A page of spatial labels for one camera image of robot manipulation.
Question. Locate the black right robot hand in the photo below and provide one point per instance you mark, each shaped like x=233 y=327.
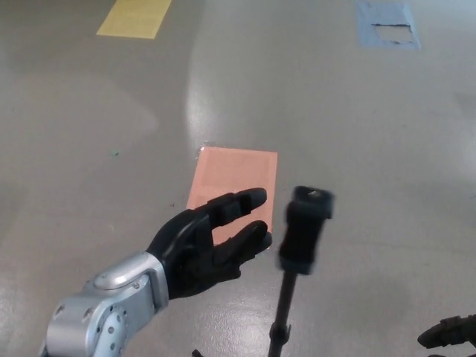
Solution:
x=450 y=331

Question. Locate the orange floor tape patch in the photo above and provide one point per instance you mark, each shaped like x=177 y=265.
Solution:
x=234 y=171

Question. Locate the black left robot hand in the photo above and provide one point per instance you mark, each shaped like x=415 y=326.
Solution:
x=189 y=256

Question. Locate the yellow floor tape patch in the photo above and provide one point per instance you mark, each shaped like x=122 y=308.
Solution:
x=132 y=18

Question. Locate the blue floor tape patch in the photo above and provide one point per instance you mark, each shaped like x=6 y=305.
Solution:
x=379 y=15

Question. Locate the black phone stand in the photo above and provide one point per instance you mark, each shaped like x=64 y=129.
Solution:
x=303 y=230

